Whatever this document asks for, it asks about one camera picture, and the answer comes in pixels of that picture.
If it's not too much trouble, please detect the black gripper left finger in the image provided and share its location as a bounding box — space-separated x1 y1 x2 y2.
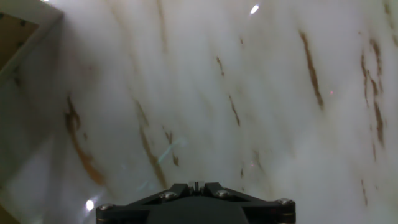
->
95 182 197 224

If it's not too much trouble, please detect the wooden picture frame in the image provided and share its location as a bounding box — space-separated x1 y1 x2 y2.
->
0 0 65 224

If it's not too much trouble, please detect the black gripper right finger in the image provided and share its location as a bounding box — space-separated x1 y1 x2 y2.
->
198 182 296 224

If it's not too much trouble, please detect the white marble pattern mat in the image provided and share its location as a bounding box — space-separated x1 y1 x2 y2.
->
0 0 398 224

